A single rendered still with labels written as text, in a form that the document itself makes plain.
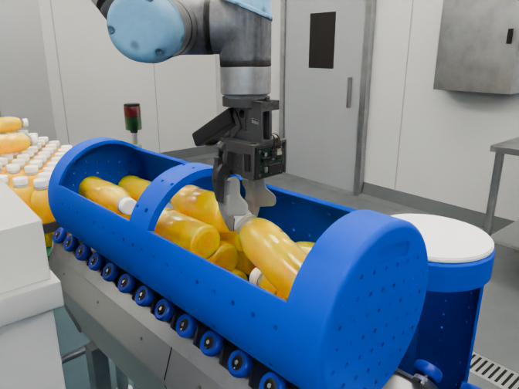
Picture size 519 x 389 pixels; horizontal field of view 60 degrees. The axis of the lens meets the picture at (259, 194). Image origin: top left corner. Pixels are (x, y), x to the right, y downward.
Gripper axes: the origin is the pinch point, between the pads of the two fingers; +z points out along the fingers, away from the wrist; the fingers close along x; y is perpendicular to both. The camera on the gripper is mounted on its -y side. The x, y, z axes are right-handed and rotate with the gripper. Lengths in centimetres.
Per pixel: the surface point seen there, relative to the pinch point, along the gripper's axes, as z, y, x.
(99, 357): 59, -60, -2
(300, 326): 6.4, 21.1, -8.9
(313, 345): 7.7, 23.6, -9.2
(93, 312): 34, -44, -9
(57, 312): 118, -193, 29
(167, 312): 22.1, -15.0, -5.9
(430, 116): 30, -127, 342
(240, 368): 22.5, 6.6, -6.2
